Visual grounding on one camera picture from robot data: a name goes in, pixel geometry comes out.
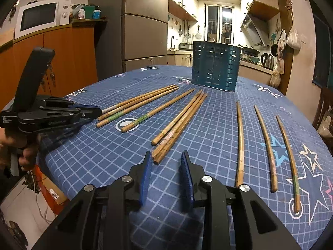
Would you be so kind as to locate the person's left hand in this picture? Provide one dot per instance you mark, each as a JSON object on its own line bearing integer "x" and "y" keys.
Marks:
{"x": 11, "y": 139}

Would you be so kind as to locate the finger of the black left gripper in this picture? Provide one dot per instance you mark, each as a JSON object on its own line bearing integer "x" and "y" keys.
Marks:
{"x": 70, "y": 101}
{"x": 86, "y": 111}

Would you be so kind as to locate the wooden chopstick green band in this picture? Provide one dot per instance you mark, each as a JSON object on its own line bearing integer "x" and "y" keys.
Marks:
{"x": 129, "y": 109}
{"x": 154, "y": 111}

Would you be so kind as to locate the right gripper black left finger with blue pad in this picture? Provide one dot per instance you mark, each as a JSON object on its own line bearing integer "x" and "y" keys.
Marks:
{"x": 100, "y": 214}

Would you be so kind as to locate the teal perforated utensil holder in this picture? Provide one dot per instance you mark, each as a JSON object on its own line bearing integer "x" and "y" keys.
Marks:
{"x": 215, "y": 65}

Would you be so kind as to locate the orange wooden cabinet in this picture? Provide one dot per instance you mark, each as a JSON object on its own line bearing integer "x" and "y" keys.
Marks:
{"x": 74, "y": 63}

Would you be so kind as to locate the green container on cabinet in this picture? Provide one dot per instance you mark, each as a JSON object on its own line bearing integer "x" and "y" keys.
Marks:
{"x": 89, "y": 11}

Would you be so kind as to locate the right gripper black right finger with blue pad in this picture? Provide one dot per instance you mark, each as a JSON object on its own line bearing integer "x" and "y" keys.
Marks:
{"x": 255, "y": 225}

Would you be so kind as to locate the white microwave oven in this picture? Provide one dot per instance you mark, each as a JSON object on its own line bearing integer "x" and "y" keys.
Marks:
{"x": 41, "y": 15}

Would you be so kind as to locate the dark wooden chair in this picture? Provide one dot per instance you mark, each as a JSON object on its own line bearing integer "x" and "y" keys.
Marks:
{"x": 323, "y": 118}

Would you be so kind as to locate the black wok on stove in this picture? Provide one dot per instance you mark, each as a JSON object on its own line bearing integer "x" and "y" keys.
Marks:
{"x": 249, "y": 50}

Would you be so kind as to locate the cardboard box on floor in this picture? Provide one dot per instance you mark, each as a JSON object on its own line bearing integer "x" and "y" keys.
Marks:
{"x": 54, "y": 197}

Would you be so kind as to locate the white plastic bag hanging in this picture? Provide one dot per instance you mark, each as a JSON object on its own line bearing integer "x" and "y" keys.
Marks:
{"x": 293, "y": 39}

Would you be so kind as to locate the grey steel refrigerator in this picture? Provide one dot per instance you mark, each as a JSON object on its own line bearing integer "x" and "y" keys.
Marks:
{"x": 135, "y": 35}

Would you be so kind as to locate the blue star grid tablecloth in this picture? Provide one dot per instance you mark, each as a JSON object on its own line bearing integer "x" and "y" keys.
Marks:
{"x": 73, "y": 158}

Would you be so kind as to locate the upper kitchen cabinets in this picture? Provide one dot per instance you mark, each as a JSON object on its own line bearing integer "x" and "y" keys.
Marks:
{"x": 186, "y": 10}

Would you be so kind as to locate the white bottle on cabinet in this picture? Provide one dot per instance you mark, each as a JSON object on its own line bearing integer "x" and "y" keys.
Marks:
{"x": 81, "y": 14}

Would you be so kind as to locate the rice cooker on counter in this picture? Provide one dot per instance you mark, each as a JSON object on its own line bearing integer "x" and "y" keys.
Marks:
{"x": 185, "y": 46}

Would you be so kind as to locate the kitchen window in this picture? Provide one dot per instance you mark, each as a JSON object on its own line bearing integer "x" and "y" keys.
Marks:
{"x": 219, "y": 24}

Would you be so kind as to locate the range hood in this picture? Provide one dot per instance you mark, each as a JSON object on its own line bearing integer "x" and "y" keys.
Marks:
{"x": 256, "y": 31}

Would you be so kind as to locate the silver electric kettle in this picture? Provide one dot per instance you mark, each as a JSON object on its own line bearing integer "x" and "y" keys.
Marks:
{"x": 267, "y": 61}

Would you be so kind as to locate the curved wooden chopstick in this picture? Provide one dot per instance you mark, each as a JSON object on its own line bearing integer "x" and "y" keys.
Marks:
{"x": 240, "y": 170}
{"x": 295, "y": 180}
{"x": 273, "y": 172}

